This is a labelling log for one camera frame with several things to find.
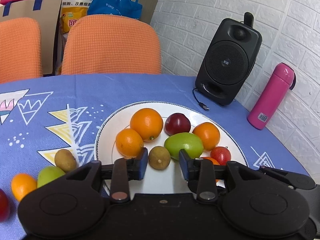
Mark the dark red apple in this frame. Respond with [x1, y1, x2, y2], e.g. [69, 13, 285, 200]
[0, 189, 10, 223]

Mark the white round plate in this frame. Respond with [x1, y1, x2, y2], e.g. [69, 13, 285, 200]
[94, 101, 248, 197]

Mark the mandarin in plate front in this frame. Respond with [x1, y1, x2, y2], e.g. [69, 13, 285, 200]
[201, 156, 221, 183]

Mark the red tomato in plate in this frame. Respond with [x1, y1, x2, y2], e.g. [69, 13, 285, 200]
[210, 146, 232, 165]

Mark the blue patterned tablecloth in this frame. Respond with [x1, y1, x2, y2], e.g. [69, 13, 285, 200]
[0, 73, 311, 240]

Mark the brown kiwi on table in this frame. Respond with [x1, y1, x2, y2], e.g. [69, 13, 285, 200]
[54, 149, 77, 173]

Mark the brown kiwi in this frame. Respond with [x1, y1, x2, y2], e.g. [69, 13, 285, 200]
[54, 149, 77, 173]
[148, 146, 171, 170]

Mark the orange chair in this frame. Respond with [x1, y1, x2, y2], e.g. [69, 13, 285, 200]
[1, 17, 43, 83]
[61, 15, 161, 75]

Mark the large orange in plate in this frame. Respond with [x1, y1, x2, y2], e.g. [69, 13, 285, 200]
[130, 108, 163, 141]

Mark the blue tote bag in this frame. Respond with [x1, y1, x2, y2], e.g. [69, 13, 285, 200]
[87, 0, 143, 20]

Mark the black speaker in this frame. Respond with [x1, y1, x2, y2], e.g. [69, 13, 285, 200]
[195, 18, 263, 106]

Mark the black microphone on speaker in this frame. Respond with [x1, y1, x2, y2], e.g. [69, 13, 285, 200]
[244, 12, 254, 28]

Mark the green mango in plate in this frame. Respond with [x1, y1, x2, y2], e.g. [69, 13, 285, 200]
[164, 132, 204, 160]

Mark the pink thermos bottle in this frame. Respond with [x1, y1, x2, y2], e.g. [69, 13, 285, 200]
[247, 63, 296, 130]

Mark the dark red plum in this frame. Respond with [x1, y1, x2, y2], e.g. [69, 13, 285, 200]
[164, 113, 191, 136]

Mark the green apple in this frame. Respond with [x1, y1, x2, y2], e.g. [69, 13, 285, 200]
[37, 166, 65, 188]

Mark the small orange left in plate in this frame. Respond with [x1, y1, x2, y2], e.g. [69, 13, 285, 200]
[116, 128, 144, 158]

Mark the orange right in plate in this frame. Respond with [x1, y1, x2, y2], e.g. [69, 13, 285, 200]
[192, 122, 221, 151]

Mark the black speaker cable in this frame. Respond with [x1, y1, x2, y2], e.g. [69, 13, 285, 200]
[191, 87, 211, 112]

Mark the left orange chair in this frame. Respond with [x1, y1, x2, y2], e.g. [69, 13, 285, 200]
[1, 17, 43, 83]

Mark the right orange chair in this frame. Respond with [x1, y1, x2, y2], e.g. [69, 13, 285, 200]
[61, 15, 161, 75]

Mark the yellow packaged bag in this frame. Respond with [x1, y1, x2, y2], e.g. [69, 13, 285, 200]
[60, 7, 87, 34]

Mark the small orange on table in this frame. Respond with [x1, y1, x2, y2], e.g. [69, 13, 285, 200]
[11, 173, 37, 202]

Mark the brown paper bag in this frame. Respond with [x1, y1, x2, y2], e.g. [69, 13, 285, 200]
[1, 0, 62, 76]

